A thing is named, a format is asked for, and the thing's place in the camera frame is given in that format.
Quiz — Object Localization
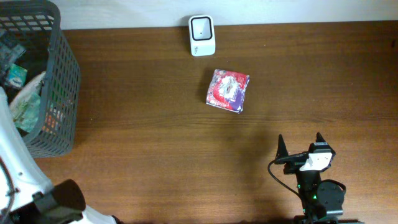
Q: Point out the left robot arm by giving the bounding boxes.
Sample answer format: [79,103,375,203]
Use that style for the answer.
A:
[1,90,122,224]

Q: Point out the white barcode scanner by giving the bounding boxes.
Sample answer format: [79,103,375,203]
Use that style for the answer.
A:
[188,15,216,57]

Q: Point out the dark grey plastic basket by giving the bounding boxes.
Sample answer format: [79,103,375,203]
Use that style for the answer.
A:
[1,1,81,158]

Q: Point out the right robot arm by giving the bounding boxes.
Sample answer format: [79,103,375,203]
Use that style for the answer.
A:
[267,133,360,224]

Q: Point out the teal snack packet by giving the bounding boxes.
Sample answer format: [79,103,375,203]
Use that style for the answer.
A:
[10,92,41,133]

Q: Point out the white cream tube gold cap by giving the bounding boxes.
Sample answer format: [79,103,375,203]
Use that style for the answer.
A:
[9,72,46,110]

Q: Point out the small teal tissue pack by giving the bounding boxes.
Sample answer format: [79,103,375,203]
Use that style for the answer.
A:
[6,63,27,89]

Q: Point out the red purple pad package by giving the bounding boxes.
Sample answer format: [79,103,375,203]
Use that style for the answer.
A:
[206,69,250,113]

